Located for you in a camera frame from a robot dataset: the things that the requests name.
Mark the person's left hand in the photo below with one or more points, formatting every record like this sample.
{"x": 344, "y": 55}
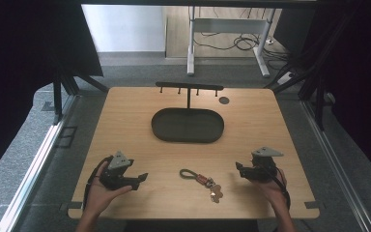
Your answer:
{"x": 100, "y": 195}

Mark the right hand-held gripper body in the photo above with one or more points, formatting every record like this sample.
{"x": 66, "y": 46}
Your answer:
{"x": 262, "y": 167}

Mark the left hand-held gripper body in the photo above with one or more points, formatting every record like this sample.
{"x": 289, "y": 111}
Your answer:
{"x": 118, "y": 174}

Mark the person's right hand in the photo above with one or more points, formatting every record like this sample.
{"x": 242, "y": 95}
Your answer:
{"x": 272, "y": 191}

